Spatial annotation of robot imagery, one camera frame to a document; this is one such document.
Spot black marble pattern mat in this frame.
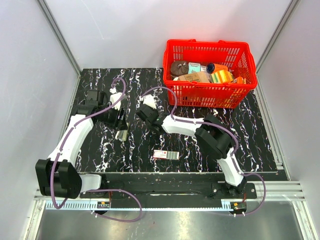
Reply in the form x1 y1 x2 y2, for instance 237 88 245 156
73 68 277 173

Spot red white staples box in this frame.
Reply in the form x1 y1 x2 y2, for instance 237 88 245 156
153 150 180 160

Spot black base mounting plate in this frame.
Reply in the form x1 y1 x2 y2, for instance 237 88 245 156
80 172 257 211

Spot brown cardboard box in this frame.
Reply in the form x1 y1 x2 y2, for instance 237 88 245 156
173 71 211 83

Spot red plastic basket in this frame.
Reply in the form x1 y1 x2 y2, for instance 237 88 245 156
163 39 258 109

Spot yellow green striped box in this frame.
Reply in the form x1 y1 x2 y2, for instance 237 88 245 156
211 70 234 84

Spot orange bottle blue cap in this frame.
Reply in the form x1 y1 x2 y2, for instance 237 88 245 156
206 63 229 74

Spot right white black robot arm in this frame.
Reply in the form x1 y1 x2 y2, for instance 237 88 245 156
136 104 247 198

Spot beige stapler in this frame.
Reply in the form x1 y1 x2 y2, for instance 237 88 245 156
115 129 128 142

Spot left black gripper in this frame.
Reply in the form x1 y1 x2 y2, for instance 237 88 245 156
97 103 128 131

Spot orange packet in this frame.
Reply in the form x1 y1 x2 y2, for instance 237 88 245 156
231 76 247 85

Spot teal white small box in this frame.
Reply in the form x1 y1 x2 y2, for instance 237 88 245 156
188 62 202 74

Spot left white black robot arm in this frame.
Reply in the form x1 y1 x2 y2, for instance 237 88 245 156
35 89 128 199

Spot brown round bun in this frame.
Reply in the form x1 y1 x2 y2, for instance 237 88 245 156
170 60 189 77

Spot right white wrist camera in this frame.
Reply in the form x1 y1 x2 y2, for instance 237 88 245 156
139 94 157 110

